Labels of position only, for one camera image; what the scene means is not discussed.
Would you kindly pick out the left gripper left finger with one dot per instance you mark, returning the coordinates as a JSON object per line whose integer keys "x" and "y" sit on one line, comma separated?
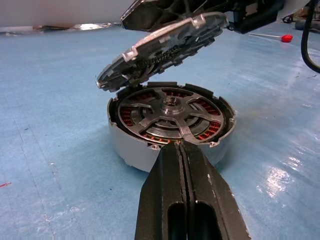
{"x": 160, "y": 200}

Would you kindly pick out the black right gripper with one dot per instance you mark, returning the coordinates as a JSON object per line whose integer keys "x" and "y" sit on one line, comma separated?
{"x": 252, "y": 12}

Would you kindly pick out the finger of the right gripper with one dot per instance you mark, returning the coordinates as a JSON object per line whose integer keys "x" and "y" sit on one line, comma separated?
{"x": 160, "y": 12}

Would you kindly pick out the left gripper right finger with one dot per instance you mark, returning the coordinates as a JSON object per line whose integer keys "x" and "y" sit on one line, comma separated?
{"x": 212, "y": 205}

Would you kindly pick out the silver finned motor cover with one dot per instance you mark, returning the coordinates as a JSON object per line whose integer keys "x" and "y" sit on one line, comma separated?
{"x": 162, "y": 42}

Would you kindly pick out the silver motor housing copper windings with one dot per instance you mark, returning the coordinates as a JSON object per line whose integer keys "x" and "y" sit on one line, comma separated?
{"x": 130, "y": 150}

